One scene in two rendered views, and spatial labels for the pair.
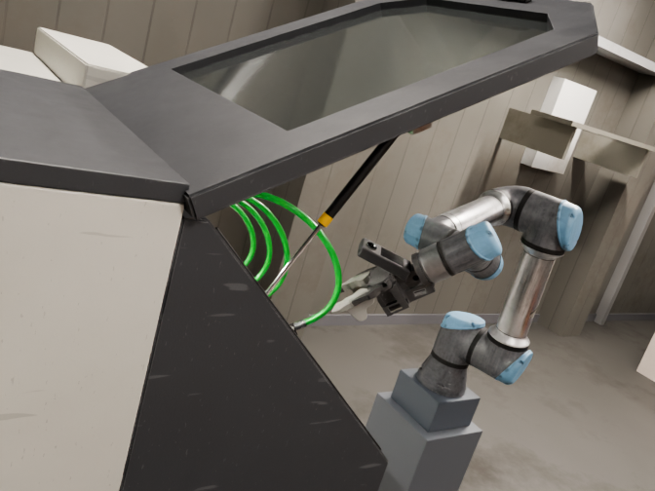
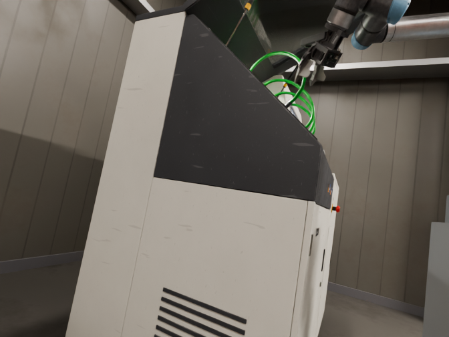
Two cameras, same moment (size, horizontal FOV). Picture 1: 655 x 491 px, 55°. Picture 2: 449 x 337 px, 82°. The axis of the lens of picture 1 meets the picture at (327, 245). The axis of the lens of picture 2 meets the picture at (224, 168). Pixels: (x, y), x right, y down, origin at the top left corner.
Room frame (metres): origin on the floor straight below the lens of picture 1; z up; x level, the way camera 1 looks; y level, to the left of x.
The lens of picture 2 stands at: (0.62, -0.78, 0.76)
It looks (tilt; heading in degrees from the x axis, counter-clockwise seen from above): 6 degrees up; 64
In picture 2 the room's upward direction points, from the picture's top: 10 degrees clockwise
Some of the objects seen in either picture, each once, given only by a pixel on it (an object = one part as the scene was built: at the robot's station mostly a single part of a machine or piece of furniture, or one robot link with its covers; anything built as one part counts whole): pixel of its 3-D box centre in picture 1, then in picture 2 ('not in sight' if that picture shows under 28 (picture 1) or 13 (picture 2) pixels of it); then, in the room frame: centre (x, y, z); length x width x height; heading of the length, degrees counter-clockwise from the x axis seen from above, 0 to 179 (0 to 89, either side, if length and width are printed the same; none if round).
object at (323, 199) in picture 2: not in sight; (321, 186); (1.44, -0.03, 0.87); 0.62 x 0.04 x 0.16; 37
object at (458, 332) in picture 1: (461, 335); not in sight; (1.73, -0.45, 1.07); 0.13 x 0.12 x 0.14; 57
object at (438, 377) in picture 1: (445, 368); not in sight; (1.73, -0.45, 0.95); 0.15 x 0.15 x 0.10
